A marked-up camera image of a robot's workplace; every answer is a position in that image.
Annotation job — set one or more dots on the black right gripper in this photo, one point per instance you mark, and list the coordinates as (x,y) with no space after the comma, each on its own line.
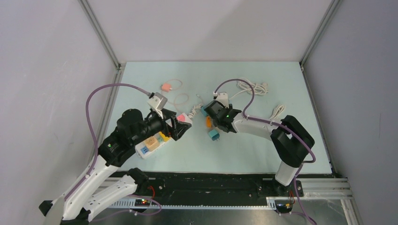
(228,110)

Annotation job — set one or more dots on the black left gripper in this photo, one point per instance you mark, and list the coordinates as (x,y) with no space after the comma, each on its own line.
(178,128)

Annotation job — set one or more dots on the pink plug adapter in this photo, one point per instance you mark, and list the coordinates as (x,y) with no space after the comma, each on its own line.
(184,118)

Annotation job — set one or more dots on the orange power strip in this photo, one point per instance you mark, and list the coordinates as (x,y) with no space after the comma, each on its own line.
(208,122)

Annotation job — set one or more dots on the yellow cube socket adapter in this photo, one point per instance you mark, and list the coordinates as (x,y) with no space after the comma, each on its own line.
(164,137)

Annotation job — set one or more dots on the beige cube socket adapter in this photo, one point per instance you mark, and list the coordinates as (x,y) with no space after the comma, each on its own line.
(151,143)

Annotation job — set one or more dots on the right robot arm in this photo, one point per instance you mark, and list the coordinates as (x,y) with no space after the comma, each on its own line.
(291,140)

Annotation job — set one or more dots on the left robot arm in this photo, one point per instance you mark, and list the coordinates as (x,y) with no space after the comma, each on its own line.
(80,204)

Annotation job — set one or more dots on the teal power strip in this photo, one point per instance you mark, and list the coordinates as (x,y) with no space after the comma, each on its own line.
(204,113)

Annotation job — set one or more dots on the teal USB charger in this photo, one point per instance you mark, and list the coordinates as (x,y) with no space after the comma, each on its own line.
(214,134)

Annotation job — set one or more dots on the pink USB charger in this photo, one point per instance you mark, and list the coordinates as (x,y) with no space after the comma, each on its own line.
(166,87)

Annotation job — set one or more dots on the white power strip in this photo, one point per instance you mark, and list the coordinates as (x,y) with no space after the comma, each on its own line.
(144,153)

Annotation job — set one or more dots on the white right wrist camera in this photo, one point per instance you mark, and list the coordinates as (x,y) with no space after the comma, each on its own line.
(222,98)

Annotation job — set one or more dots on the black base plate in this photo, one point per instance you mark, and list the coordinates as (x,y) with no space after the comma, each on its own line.
(214,189)

